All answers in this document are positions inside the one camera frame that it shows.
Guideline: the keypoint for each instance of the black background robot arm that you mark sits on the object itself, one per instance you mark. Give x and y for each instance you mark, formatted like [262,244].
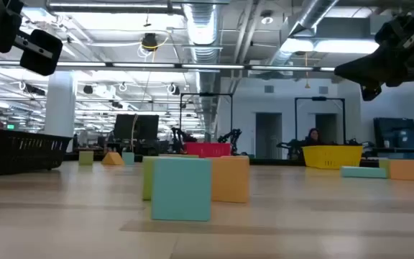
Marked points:
[353,142]
[293,145]
[178,138]
[233,136]

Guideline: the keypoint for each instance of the black overhead camera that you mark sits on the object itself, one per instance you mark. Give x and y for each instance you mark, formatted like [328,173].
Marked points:
[150,41]

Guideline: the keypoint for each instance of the yellow plastic basket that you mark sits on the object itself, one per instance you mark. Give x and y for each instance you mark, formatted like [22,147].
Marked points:
[332,157]

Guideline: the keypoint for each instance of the red plastic basket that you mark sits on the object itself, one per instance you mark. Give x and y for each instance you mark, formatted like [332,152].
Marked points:
[207,150]

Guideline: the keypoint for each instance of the silver spiral air duct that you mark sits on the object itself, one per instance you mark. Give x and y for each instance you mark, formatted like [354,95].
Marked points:
[202,28]

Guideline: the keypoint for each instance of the light blue foam block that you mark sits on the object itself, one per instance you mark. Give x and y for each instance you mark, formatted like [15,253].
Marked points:
[363,172]

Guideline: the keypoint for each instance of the light blue foam cube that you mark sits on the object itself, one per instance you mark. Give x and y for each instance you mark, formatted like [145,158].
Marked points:
[182,188]
[128,158]

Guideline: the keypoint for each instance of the orange foam wedge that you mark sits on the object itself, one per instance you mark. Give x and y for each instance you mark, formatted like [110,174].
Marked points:
[113,160]

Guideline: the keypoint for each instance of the white building column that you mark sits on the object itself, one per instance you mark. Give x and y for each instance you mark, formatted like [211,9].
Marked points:
[59,108]

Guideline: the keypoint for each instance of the green exit sign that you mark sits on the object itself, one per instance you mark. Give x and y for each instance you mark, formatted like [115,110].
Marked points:
[10,126]

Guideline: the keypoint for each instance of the grey wall vent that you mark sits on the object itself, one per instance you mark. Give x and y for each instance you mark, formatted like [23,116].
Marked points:
[269,88]
[323,90]

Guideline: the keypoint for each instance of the black background station frame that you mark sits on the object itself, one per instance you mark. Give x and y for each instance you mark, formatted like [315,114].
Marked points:
[318,98]
[207,94]

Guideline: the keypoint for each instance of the bright ceiling light panel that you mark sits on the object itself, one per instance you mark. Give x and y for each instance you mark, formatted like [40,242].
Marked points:
[336,46]

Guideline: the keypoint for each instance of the black frame bar with lights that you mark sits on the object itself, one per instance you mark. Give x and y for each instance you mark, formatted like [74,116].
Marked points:
[178,65]

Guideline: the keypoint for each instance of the green foam cube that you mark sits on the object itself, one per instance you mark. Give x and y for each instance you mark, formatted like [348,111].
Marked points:
[147,180]
[86,158]

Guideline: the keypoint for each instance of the round ceiling fixture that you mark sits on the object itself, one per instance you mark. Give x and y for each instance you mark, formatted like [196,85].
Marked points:
[267,18]

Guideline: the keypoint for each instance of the grey door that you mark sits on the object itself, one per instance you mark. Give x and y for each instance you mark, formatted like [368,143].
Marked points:
[327,126]
[269,136]

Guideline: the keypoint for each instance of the orange foam block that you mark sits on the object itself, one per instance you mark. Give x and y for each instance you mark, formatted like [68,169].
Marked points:
[403,170]

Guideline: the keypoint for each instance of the dark computer monitor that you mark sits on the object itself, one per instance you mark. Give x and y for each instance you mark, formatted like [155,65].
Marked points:
[135,127]

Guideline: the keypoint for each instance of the green foam block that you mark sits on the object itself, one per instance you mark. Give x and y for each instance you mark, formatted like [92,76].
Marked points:
[384,166]

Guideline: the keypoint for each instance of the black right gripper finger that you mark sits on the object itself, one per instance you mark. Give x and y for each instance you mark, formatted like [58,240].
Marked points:
[370,93]
[372,68]

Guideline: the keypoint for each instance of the person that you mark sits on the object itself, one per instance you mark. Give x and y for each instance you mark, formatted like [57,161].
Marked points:
[314,136]

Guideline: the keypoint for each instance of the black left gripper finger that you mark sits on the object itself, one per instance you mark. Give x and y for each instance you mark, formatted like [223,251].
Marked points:
[9,25]
[43,57]

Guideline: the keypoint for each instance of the black plastic basket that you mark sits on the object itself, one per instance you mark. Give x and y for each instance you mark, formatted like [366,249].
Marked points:
[16,151]

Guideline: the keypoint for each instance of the orange foam cube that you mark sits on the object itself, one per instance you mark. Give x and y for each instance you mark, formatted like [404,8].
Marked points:
[230,180]

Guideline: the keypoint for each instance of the white cup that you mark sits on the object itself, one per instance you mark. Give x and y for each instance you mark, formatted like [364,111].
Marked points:
[386,144]

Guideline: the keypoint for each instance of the blue machine cart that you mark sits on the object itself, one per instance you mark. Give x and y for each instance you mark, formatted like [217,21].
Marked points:
[397,135]

